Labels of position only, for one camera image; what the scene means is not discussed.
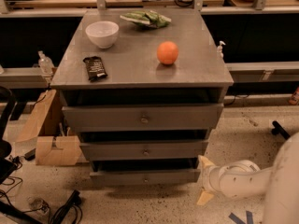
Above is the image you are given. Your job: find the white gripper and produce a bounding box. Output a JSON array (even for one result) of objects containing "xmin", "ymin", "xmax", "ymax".
[{"xmin": 196, "ymin": 156, "xmax": 261, "ymax": 206}]

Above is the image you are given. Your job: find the grey bottom drawer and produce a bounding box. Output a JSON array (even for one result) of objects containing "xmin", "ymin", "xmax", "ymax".
[{"xmin": 90, "ymin": 169, "xmax": 200, "ymax": 186}]

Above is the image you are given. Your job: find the grey drawer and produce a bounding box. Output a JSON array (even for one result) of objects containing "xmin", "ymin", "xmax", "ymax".
[
  {"xmin": 80, "ymin": 140, "xmax": 207, "ymax": 161},
  {"xmin": 90, "ymin": 169, "xmax": 200, "ymax": 186},
  {"xmin": 63, "ymin": 104, "xmax": 223, "ymax": 133}
]

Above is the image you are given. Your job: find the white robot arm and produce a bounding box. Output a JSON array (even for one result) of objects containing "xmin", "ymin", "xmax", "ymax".
[{"xmin": 197, "ymin": 133, "xmax": 299, "ymax": 224}]

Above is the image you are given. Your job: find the grey top drawer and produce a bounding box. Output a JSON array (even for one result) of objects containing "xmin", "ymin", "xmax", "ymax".
[{"xmin": 63, "ymin": 104, "xmax": 223, "ymax": 133}]

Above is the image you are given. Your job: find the grey middle drawer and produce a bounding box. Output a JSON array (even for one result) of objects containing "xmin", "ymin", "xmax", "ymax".
[{"xmin": 80, "ymin": 140, "xmax": 207, "ymax": 161}]

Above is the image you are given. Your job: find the grey drawer cabinet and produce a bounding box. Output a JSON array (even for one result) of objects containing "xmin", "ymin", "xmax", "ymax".
[{"xmin": 51, "ymin": 9, "xmax": 233, "ymax": 172}]

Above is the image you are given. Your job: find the black chair base leg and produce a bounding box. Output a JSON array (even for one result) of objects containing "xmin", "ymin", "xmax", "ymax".
[{"xmin": 271, "ymin": 120, "xmax": 291, "ymax": 140}]

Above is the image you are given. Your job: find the black power strip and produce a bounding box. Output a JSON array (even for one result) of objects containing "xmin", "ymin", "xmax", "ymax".
[{"xmin": 50, "ymin": 190, "xmax": 81, "ymax": 224}]

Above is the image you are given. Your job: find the small white pump bottle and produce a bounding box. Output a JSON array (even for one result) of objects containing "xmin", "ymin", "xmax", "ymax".
[{"xmin": 217, "ymin": 41, "xmax": 226, "ymax": 58}]

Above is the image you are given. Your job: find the orange fruit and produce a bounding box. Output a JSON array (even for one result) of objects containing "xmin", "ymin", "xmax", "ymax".
[{"xmin": 157, "ymin": 41, "xmax": 178, "ymax": 65}]

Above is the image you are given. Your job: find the black snack bar wrapper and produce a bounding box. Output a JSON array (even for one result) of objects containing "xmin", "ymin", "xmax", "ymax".
[{"xmin": 83, "ymin": 56, "xmax": 107, "ymax": 82}]

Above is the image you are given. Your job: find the cardboard box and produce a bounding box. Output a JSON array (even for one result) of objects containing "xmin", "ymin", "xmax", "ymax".
[{"xmin": 17, "ymin": 90, "xmax": 86, "ymax": 166}]

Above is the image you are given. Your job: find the green chip bag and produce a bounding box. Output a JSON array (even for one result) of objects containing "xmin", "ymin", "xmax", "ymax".
[{"xmin": 120, "ymin": 10, "xmax": 172, "ymax": 29}]

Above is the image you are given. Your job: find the white bowl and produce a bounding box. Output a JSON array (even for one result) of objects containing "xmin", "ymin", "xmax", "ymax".
[{"xmin": 85, "ymin": 21, "xmax": 119, "ymax": 49}]

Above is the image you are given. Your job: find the clear sanitizer bottle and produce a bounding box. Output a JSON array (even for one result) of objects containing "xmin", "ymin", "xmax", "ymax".
[{"xmin": 38, "ymin": 50, "xmax": 54, "ymax": 75}]

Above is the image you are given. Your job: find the black office chair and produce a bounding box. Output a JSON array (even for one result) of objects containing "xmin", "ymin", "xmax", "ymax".
[{"xmin": 0, "ymin": 87, "xmax": 16, "ymax": 184}]

